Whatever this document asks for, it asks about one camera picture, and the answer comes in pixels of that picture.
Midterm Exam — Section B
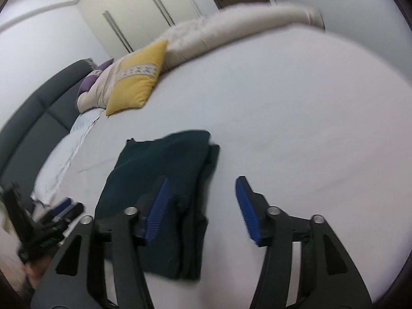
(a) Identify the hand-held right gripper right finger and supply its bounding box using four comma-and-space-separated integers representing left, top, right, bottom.
235, 175, 374, 309

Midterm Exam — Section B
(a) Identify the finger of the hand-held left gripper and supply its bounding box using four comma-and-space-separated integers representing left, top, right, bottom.
3, 183, 37, 242
40, 197, 85, 230

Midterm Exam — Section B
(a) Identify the purple pillow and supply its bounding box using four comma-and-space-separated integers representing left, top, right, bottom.
76, 58, 115, 99

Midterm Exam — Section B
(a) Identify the cream wardrobe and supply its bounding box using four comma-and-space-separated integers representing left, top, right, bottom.
75, 0, 220, 62

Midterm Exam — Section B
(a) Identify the white pillow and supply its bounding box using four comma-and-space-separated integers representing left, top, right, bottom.
31, 108, 107, 207

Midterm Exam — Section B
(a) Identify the beige duvet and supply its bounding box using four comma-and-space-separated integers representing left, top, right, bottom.
162, 3, 325, 72

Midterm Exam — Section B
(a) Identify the yellow pillow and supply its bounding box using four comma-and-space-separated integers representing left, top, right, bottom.
105, 39, 169, 117

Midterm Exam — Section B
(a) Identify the dark green sweater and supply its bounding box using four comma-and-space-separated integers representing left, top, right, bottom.
94, 130, 221, 281

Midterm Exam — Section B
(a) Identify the dark grey headboard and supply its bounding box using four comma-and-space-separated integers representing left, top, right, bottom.
0, 58, 97, 182

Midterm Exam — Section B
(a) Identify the beige pillow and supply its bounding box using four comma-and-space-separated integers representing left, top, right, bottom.
76, 59, 129, 113

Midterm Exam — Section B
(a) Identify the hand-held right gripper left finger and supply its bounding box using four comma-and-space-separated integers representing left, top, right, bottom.
30, 175, 171, 309

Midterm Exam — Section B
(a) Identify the person's left hand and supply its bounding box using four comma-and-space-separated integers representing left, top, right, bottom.
23, 254, 54, 288

